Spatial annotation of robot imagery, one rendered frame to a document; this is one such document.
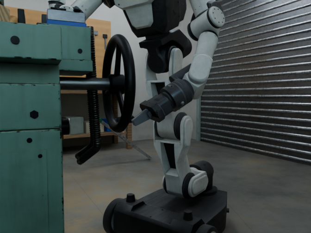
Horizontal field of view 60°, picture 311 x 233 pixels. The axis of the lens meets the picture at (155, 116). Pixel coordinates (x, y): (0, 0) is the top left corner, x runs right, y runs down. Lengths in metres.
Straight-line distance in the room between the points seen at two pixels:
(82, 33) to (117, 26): 3.86
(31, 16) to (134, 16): 3.14
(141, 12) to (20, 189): 0.88
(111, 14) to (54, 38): 4.12
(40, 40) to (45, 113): 0.14
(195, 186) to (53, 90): 1.10
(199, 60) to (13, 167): 0.62
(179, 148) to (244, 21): 2.97
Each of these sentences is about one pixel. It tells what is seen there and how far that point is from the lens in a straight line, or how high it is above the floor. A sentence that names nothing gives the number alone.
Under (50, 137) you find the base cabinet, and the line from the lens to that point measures 0.58.
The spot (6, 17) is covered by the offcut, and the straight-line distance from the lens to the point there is 0.58.
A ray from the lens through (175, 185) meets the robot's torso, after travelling 1.50.
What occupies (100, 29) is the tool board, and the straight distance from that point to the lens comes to 4.49.
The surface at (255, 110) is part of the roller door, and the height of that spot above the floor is 0.58.
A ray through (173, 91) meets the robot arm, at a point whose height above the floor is 0.79.
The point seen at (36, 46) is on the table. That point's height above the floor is 0.86.
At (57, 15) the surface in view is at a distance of 0.79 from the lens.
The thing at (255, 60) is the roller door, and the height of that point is 1.24.
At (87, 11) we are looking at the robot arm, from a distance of 1.34.
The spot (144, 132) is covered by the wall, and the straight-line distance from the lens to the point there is 4.75.
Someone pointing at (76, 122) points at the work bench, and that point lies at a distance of 3.83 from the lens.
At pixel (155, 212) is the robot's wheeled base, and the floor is 0.19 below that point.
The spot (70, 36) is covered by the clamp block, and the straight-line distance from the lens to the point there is 0.77.
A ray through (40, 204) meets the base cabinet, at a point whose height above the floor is 0.56.
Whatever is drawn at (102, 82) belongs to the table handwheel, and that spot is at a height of 0.81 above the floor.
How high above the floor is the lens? 0.78
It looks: 4 degrees down
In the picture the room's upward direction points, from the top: straight up
